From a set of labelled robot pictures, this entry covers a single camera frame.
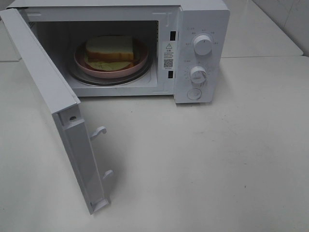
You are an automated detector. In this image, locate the glass microwave turntable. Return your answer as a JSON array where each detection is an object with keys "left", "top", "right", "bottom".
[{"left": 66, "top": 58, "right": 153, "bottom": 86}]

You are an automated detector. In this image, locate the white microwave oven body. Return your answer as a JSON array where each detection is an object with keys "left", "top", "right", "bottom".
[{"left": 6, "top": 0, "right": 230, "bottom": 103}]

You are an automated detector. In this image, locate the round door release button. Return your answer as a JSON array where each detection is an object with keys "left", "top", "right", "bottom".
[{"left": 187, "top": 88, "right": 202, "bottom": 100}]

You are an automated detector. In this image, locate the pink round plate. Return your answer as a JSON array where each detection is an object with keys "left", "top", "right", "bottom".
[{"left": 73, "top": 39, "right": 149, "bottom": 79}]

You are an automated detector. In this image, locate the white bread sandwich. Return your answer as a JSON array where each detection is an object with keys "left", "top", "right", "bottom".
[{"left": 85, "top": 36, "right": 134, "bottom": 62}]

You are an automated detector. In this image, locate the lower white timer knob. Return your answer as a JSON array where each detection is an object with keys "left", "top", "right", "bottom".
[{"left": 190, "top": 66, "right": 207, "bottom": 84}]

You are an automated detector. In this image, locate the upper white power knob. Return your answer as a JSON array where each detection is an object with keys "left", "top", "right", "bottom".
[{"left": 193, "top": 34, "right": 213, "bottom": 56}]

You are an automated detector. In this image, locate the white warning label sticker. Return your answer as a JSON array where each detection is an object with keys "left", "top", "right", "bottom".
[{"left": 162, "top": 41, "right": 177, "bottom": 70}]

